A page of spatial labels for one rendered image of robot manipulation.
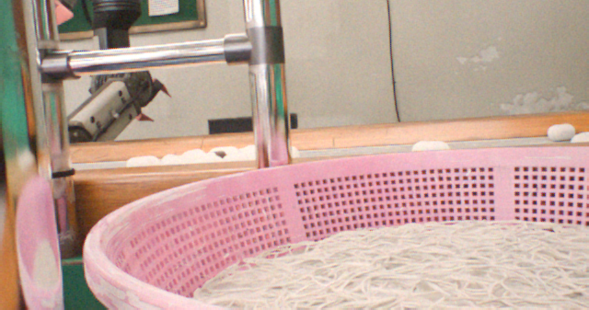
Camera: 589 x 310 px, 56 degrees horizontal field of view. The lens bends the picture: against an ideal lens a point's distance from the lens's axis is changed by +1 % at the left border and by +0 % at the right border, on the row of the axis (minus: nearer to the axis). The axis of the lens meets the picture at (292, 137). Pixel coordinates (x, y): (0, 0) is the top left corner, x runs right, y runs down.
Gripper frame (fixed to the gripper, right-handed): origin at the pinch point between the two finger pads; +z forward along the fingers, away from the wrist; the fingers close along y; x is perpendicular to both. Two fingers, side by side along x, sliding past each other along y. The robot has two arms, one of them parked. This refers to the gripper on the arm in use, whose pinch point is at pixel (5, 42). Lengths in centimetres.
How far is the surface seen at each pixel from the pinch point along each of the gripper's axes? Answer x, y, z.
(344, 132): -34.1, -29.9, -8.7
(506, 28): -159, 43, -151
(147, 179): -6.5, -45.2, 14.1
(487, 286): -9, -69, 16
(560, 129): -41, -54, -14
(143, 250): -1, -60, 19
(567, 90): -190, 24, -138
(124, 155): -19.5, -6.6, 5.0
